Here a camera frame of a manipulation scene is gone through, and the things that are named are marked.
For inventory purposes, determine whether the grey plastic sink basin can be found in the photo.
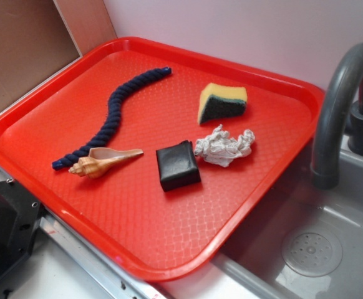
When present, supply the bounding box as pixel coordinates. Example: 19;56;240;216
213;146;363;298

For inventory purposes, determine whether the brown cardboard panel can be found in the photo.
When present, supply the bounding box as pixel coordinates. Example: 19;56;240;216
0;1;117;113

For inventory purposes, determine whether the black rectangular block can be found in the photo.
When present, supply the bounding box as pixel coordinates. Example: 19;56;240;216
156;140;201;192

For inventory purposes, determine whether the red plastic tray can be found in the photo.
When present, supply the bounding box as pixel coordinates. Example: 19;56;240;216
0;37;324;282

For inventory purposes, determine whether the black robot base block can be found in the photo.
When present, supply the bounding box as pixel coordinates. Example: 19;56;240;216
0;181;42;282

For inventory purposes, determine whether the grey curved faucet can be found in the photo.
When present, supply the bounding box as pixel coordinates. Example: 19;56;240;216
311;43;363;189

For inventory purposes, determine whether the silver metal rail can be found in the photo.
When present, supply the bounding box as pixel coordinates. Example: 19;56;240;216
0;152;170;299

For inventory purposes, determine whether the crumpled white cloth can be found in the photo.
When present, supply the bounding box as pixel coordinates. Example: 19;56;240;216
193;125;256;168

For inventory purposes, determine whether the yellow and green sponge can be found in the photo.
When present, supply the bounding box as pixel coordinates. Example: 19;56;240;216
197;83;248;125

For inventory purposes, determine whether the dark blue twisted rope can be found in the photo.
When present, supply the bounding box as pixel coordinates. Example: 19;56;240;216
51;66;172;171

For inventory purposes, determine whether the tan spiral seashell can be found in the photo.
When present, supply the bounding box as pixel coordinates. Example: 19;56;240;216
68;147;143;179

